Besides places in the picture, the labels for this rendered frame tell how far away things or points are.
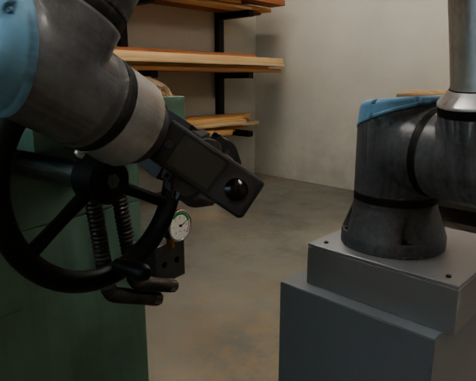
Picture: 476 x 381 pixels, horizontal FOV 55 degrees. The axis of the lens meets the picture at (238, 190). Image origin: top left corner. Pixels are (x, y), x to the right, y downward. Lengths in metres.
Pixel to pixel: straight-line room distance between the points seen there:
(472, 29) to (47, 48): 0.53
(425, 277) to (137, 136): 0.53
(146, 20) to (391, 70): 1.96
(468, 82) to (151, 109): 0.45
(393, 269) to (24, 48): 0.64
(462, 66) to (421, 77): 3.09
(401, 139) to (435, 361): 0.35
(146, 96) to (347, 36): 3.75
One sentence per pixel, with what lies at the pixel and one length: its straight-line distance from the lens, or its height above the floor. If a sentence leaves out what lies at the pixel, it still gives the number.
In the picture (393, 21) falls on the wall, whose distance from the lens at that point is 3.94.
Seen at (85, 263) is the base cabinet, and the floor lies 0.62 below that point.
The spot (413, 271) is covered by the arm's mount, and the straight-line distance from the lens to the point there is 0.81.
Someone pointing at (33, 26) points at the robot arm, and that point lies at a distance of 0.34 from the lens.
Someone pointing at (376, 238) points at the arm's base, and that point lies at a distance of 0.84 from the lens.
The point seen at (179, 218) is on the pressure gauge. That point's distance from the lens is 0.89.
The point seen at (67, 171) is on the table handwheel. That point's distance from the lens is 0.63.
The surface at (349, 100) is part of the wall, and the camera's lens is 4.09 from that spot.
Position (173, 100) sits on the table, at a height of 0.89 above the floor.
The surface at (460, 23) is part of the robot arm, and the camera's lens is 0.71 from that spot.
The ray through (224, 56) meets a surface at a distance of 3.77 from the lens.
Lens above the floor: 0.93
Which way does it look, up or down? 13 degrees down
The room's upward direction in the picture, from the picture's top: straight up
